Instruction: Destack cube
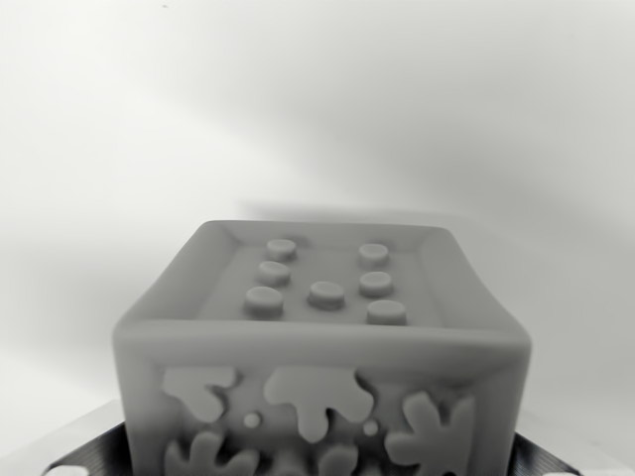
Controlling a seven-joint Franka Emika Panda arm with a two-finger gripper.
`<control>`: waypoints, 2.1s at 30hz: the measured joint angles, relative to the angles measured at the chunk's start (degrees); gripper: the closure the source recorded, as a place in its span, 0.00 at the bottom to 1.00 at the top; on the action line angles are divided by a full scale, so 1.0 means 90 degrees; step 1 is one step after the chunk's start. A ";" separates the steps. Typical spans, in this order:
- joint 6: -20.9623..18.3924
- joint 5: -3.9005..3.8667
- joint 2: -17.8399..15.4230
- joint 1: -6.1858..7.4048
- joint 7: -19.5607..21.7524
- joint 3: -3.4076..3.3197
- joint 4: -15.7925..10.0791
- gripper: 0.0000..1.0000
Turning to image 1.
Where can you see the black-tipped silver gripper left finger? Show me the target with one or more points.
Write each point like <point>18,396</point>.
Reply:
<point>84,448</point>

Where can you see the black-tipped silver gripper right finger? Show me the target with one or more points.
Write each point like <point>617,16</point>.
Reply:
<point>541,456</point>

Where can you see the grey embossed cube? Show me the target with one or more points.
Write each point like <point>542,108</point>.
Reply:
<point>317,337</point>

